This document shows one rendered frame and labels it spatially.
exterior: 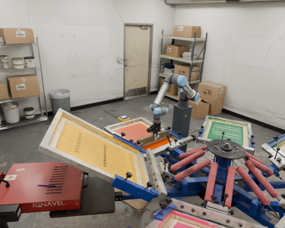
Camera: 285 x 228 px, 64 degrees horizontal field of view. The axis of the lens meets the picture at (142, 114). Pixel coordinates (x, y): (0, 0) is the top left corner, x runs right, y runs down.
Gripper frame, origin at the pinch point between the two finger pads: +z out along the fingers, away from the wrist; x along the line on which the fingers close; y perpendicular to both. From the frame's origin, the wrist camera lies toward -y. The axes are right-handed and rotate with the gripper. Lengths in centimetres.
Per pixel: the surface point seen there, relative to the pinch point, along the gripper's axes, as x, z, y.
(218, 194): -96, -1, -18
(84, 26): 367, -105, 94
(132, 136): 25.9, 5.3, -9.6
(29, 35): 324, -85, -38
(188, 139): -26.8, -3.4, 27.1
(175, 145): -32.6, -6.9, 0.2
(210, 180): -94, -17, -29
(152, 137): -1.5, -3.9, -3.8
